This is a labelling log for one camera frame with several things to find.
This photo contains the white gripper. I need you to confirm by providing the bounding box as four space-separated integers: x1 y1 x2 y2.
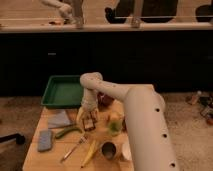
81 89 98 131

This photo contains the eraser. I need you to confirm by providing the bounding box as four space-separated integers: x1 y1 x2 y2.
89 119 95 131

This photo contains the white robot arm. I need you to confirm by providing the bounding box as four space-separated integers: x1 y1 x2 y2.
80 72 180 171

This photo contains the dark red bowl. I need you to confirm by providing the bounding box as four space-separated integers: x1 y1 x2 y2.
98 92 114 107

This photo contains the metal fork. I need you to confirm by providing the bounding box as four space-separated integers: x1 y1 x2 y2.
60 134 88 163

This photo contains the yellow banana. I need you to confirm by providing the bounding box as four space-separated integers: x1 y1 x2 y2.
81 140 99 168

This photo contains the green cucumber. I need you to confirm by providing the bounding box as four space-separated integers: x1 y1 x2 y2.
55 126 82 139

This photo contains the grey folded cloth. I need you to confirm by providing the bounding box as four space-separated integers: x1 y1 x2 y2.
48 110 70 129

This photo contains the green plastic tray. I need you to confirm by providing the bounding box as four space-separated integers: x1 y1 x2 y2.
41 75 83 109

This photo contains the metal cup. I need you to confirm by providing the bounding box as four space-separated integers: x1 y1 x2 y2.
101 142 116 160

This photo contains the blue sponge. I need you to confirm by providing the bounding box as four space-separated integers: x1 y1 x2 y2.
37 130 53 152

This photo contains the white cup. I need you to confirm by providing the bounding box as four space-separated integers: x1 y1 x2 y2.
122 141 132 161

